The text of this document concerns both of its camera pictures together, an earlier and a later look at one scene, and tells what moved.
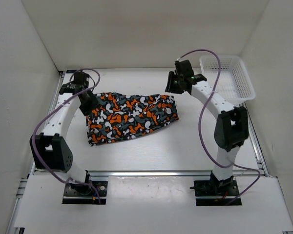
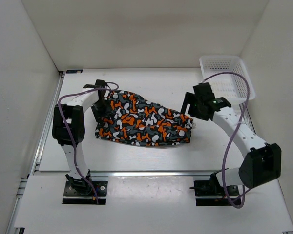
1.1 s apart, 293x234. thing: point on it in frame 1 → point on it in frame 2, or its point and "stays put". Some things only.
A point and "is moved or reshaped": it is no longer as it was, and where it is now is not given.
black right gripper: x=172 y=76 → x=188 y=99
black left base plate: x=84 y=193 stays put
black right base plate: x=217 y=192 stays put
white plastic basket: x=235 y=84 stays put
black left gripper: x=95 y=103 → x=106 y=113
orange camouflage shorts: x=115 y=115 is moved or reshaped
